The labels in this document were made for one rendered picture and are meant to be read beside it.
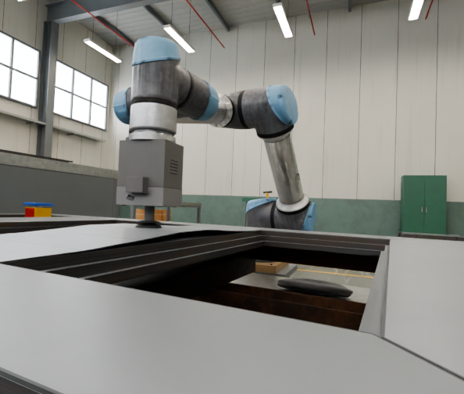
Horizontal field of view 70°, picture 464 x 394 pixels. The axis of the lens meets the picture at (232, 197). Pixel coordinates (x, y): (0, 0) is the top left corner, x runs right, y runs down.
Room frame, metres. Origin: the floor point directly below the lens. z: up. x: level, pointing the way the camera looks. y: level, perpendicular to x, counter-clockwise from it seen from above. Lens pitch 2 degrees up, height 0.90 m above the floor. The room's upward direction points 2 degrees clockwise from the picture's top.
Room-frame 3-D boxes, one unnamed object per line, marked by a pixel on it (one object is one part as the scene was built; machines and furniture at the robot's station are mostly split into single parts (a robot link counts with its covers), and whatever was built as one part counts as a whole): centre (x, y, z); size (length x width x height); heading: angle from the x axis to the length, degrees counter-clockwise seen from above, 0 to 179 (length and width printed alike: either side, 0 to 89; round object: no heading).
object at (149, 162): (0.53, 0.14, 0.95); 0.10 x 0.09 x 0.16; 162
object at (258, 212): (1.26, -0.12, 0.87); 0.13 x 0.12 x 0.14; 61
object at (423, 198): (8.81, -5.11, 0.98); 1.00 x 0.49 x 1.95; 69
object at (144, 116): (0.54, 0.14, 1.03); 0.08 x 0.08 x 0.05
